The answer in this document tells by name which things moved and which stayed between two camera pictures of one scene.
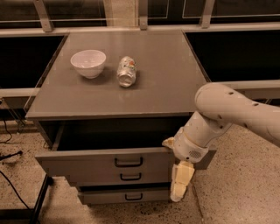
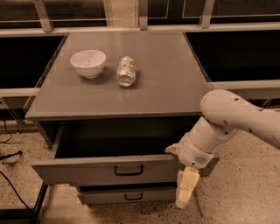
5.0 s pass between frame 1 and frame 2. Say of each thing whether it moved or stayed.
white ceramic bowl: stayed
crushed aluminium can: stayed
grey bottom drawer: stayed
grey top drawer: moved
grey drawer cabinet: stayed
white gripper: moved
